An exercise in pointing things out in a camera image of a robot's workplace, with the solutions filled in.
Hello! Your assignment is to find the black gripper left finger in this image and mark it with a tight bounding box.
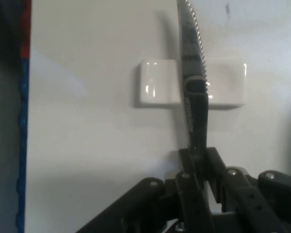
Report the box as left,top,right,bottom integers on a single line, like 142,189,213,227
75,148,214,233

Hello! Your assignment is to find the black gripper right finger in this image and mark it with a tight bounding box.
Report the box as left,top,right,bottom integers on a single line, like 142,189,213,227
204,147,291,233

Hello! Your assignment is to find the serrated steel knife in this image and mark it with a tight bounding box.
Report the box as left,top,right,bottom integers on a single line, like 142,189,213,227
176,0,210,182

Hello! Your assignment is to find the white ceramic cutlery rest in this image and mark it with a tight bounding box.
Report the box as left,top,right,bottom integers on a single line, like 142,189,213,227
135,58,248,109

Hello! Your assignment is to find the blue and red edge strip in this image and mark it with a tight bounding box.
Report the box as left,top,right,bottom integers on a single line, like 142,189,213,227
15,0,33,233

